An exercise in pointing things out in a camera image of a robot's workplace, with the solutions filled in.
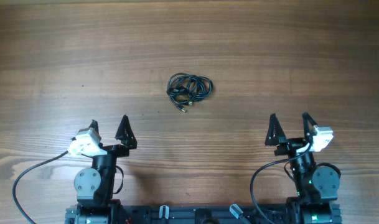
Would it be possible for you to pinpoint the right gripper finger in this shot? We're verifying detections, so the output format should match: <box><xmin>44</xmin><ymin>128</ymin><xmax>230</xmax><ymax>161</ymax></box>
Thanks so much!
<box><xmin>302</xmin><ymin>112</ymin><xmax>317</xmax><ymax>140</ymax></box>
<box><xmin>264</xmin><ymin>113</ymin><xmax>286</xmax><ymax>146</ymax></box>

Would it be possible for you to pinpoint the black cable bundle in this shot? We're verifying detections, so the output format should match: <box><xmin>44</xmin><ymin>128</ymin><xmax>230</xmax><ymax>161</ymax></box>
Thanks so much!
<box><xmin>166</xmin><ymin>72</ymin><xmax>214</xmax><ymax>113</ymax></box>

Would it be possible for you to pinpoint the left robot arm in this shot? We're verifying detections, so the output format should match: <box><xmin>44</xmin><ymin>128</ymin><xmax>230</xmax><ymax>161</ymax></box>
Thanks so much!
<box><xmin>64</xmin><ymin>115</ymin><xmax>137</xmax><ymax>224</ymax></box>

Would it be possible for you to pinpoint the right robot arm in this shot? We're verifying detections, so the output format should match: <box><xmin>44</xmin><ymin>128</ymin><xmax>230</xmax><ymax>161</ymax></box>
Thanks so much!
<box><xmin>264</xmin><ymin>113</ymin><xmax>341</xmax><ymax>223</ymax></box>

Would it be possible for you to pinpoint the black right camera cable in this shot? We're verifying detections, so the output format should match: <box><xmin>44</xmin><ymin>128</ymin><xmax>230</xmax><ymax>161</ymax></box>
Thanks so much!
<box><xmin>250</xmin><ymin>141</ymin><xmax>314</xmax><ymax>224</ymax></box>

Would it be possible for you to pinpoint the black camera cable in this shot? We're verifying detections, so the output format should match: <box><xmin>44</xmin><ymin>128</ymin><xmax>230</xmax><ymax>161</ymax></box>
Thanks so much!
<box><xmin>250</xmin><ymin>141</ymin><xmax>314</xmax><ymax>224</ymax></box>
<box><xmin>12</xmin><ymin>150</ymin><xmax>69</xmax><ymax>224</ymax></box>

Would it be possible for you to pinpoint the black left camera cable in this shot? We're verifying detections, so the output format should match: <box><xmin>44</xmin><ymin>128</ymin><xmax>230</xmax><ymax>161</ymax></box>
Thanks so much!
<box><xmin>12</xmin><ymin>150</ymin><xmax>69</xmax><ymax>224</ymax></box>

